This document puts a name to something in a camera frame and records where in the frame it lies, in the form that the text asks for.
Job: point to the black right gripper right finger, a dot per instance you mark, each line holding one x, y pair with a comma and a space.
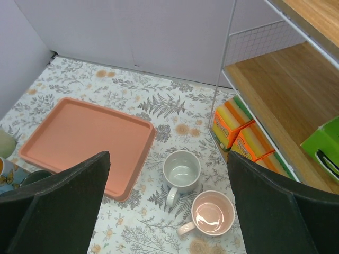
279, 215

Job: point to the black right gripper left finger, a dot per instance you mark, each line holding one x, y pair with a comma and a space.
56, 214

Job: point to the dark green mug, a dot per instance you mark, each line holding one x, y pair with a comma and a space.
34, 177

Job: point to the blue butterfly mug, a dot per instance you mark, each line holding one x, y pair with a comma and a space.
12, 176

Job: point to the pink mug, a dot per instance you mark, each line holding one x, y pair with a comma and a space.
212, 213

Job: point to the green ceramic mug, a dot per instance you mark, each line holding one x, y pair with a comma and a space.
7, 144

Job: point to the blue white gradient mug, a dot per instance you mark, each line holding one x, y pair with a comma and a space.
181, 170

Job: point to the orange sponge pack right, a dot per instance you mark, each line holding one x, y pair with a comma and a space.
274, 163

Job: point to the orange sponge pack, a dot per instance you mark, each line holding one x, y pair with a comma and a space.
274, 163
252, 143
230, 118

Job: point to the orange sponge pack middle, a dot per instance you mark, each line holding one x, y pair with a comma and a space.
252, 143

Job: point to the green tissue box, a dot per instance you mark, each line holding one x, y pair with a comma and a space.
322, 146

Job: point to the terracotta pink tray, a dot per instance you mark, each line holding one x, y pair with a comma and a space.
75, 130

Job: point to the floral tablecloth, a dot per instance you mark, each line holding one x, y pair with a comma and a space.
179, 112

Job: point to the orange sponge pack left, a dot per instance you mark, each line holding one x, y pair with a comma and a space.
230, 118

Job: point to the white wire shelf rack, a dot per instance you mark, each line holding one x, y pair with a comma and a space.
290, 83

